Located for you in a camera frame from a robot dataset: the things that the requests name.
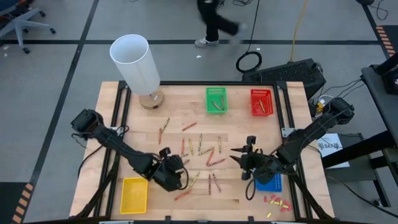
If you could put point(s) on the orange crayon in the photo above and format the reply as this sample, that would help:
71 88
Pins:
183 195
189 126
210 157
160 137

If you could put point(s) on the red plastic basket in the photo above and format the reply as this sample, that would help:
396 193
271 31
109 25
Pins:
258 95

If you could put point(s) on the grey base office chair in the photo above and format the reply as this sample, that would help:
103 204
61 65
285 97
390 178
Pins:
18 23

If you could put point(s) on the black perforated computer case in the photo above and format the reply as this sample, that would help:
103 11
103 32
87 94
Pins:
286 74

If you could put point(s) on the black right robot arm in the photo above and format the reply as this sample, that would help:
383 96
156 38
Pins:
311 130

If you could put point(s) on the green plastic basket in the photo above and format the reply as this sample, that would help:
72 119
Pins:
214 93

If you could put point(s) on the white shade wooden base lamp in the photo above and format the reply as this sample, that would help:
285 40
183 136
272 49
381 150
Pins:
136 68

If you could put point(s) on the person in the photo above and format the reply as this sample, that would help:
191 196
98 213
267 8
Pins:
214 21

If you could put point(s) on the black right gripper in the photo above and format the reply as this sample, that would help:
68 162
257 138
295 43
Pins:
252 161

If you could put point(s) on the white paper sheet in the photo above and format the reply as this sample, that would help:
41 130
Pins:
329 146

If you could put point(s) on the yellow plastic basket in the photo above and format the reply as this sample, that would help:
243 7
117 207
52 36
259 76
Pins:
133 196

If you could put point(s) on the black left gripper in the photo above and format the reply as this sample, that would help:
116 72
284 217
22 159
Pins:
168 177

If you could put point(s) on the black side table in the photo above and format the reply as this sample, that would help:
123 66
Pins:
377 102

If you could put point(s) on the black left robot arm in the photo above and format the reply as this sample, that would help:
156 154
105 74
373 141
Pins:
118 144

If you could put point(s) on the blue plastic basket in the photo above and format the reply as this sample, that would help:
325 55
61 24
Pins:
275 185

